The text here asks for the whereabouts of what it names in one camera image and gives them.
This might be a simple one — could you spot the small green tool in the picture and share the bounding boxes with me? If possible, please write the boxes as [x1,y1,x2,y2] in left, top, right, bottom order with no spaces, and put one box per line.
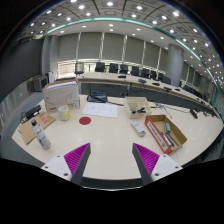
[163,122,172,134]

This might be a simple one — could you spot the black office chairs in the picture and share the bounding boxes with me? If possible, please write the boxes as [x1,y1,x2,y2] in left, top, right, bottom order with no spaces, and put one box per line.
[73,61,173,85]

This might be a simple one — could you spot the black desk phone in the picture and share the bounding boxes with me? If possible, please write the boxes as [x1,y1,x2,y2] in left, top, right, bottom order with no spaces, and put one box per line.
[86,90,108,103]

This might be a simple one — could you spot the clear water bottle black cap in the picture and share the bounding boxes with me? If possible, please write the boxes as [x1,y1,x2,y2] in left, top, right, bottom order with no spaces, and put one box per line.
[30,119,52,151]

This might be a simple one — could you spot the flat round red coaster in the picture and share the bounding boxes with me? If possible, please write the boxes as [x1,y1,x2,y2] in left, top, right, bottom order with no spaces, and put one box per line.
[78,116,92,126]

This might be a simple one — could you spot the white copy paper carton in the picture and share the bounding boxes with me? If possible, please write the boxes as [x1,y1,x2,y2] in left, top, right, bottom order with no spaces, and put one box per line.
[42,79,81,114]

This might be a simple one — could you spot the red-edged open cardboard box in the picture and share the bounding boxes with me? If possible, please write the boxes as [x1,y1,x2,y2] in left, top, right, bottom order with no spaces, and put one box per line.
[144,114,188,155]

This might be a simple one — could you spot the grey box monitor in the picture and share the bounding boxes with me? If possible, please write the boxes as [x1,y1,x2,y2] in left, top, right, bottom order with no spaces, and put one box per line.
[32,75,50,93]

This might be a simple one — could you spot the white paper sheet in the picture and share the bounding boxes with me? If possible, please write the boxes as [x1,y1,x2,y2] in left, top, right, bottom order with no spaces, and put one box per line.
[81,101,119,119]

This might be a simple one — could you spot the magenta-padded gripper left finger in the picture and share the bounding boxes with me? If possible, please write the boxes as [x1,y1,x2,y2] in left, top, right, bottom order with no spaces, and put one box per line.
[40,142,92,186]

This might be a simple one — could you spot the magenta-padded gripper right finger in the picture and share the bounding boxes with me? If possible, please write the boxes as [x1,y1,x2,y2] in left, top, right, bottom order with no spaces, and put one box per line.
[131,142,184,186]

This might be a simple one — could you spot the white remote control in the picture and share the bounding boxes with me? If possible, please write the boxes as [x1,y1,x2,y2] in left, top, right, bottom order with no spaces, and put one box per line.
[130,120,147,137]

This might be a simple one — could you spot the long curved conference desk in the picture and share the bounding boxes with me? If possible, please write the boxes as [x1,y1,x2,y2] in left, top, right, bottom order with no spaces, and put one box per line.
[76,71,221,118]

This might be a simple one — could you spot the brown paper envelope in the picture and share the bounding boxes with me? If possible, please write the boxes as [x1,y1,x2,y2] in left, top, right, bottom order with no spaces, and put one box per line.
[18,111,57,145]

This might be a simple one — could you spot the black power strip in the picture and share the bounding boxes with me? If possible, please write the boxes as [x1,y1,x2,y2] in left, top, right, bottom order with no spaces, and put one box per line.
[24,104,43,120]

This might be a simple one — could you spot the round ceiling lights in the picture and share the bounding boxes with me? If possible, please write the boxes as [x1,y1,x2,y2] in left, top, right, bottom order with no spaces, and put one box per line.
[28,0,224,84]

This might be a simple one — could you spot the white cup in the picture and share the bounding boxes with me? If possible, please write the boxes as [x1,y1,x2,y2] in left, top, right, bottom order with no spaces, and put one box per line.
[57,104,72,122]

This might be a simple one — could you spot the white open cardboard box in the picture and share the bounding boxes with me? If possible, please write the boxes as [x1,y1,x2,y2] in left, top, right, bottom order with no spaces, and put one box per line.
[123,96,153,120]

